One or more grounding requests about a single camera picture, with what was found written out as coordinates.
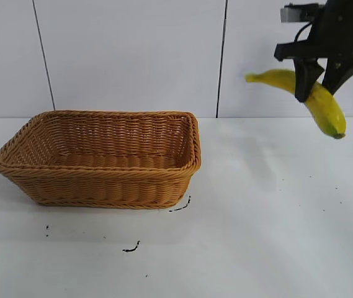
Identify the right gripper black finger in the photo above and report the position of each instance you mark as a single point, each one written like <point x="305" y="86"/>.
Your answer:
<point x="337" y="74"/>
<point x="305" y="80"/>

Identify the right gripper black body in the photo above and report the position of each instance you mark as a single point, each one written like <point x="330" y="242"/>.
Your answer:
<point x="334" y="34"/>

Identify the yellow banana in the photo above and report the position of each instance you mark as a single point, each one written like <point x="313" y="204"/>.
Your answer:
<point x="331" y="115"/>

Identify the woven wicker rectangular basket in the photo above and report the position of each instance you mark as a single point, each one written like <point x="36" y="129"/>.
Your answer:
<point x="101" y="186"/>

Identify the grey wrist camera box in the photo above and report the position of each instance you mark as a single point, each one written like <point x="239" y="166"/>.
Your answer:
<point x="297" y="13"/>

